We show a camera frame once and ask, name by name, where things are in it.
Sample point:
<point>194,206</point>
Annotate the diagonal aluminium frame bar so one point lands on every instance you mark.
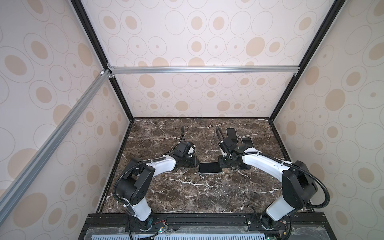
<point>23,181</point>

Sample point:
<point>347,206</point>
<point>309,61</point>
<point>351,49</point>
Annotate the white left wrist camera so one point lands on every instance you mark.
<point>184,150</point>

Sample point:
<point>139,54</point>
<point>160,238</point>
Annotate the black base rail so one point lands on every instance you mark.
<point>208,226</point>

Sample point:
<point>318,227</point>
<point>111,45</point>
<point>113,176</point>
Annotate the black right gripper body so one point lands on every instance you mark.
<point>225,162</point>

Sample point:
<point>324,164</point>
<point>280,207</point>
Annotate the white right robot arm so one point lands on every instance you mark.
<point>298,187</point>

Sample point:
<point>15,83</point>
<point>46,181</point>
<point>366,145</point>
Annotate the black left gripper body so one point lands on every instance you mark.
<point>189,162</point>

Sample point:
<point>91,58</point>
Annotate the white-edged phone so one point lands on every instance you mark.
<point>232,134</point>

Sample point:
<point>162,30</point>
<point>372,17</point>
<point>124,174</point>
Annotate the light blue case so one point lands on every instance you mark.
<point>210,173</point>

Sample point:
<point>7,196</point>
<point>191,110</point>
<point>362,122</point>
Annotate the blue-edged phone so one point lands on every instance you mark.
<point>248,142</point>

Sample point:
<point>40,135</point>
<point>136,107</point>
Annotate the horizontal aluminium frame bar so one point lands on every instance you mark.
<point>205,70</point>

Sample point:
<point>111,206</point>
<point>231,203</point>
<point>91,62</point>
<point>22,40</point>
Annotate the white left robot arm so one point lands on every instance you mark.
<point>131,187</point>

